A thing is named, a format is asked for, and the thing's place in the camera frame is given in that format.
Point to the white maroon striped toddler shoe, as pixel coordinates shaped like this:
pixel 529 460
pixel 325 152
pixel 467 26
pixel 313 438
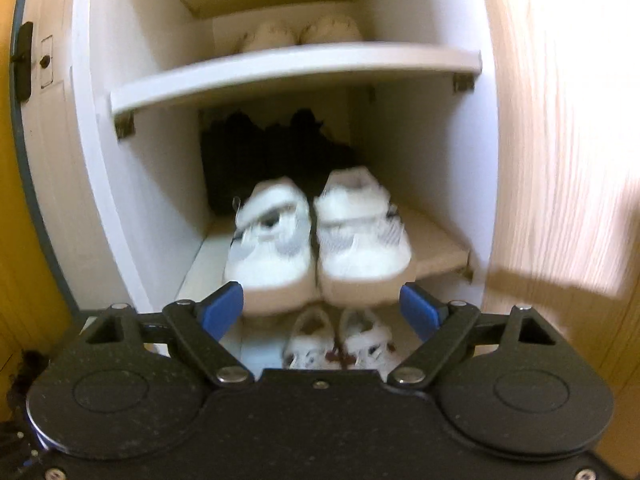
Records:
pixel 307 345
pixel 367 342

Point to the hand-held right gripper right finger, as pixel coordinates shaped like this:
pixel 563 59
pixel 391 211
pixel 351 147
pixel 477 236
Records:
pixel 420 310

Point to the white shoe cabinet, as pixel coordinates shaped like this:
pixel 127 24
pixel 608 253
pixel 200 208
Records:
pixel 150 160

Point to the beige shoe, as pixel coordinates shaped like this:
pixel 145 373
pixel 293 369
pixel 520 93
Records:
pixel 330 30
pixel 270 37

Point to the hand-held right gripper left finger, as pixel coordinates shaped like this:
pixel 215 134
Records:
pixel 220 310

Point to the black cabinet hinge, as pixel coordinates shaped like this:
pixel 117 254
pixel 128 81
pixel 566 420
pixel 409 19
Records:
pixel 22 60

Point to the white mesh velcro sneaker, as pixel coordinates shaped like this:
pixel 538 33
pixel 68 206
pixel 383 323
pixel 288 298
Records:
pixel 270 255
pixel 362 250

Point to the white shelf board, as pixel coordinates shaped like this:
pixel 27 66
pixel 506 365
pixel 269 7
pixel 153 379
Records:
pixel 280 72

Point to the black shoe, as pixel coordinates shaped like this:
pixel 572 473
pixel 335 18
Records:
pixel 315 145
pixel 240 155

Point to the wooden cabinet door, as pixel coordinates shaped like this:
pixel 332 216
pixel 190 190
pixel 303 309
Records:
pixel 20 210
pixel 560 110

